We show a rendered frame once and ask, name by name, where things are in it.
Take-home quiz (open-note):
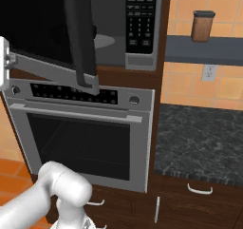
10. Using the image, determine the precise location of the dark wood cupboard door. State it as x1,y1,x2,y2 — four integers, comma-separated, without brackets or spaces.
157,193,243,229

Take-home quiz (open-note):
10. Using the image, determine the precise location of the black glass microwave door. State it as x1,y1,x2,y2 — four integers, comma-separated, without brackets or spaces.
0,0,100,97

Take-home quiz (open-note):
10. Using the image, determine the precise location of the stainless steel oven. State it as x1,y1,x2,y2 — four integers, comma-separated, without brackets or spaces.
1,77,157,195

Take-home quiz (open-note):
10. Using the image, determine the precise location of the oven door with glass window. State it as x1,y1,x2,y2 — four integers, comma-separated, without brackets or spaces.
7,101,153,195

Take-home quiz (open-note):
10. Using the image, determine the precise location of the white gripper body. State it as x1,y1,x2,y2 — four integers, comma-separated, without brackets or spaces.
0,36,10,91

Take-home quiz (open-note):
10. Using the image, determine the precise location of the dark grey wall shelf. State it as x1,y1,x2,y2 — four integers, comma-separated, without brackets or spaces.
164,34,243,67

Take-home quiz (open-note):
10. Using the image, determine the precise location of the silver oven door handle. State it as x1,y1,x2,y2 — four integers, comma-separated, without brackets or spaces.
9,103,143,124

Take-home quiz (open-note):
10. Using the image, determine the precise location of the white curved drawer handle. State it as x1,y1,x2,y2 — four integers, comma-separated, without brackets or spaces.
85,199,106,207
186,182,214,197

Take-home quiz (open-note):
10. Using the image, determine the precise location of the dark wood drawer front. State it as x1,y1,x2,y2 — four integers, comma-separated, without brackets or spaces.
47,184,159,229
161,175,243,209

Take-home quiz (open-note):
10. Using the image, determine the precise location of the dark wood appliance cabinet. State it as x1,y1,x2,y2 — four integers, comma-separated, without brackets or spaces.
6,0,174,229

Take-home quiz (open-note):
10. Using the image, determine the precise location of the white wall socket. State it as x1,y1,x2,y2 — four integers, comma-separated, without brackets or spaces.
201,64,218,83

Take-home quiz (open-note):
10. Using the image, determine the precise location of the grey microwave turntable plate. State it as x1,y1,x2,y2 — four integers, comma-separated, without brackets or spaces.
93,33,116,49

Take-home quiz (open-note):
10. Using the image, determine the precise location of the white straight cupboard door handle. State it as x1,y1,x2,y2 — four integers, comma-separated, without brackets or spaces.
153,196,161,224

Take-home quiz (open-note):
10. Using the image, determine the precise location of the black and silver microwave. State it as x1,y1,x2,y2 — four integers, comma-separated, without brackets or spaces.
89,0,164,72

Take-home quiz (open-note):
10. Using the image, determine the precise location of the brown jar with black lid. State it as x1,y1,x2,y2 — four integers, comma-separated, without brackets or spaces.
190,10,216,44

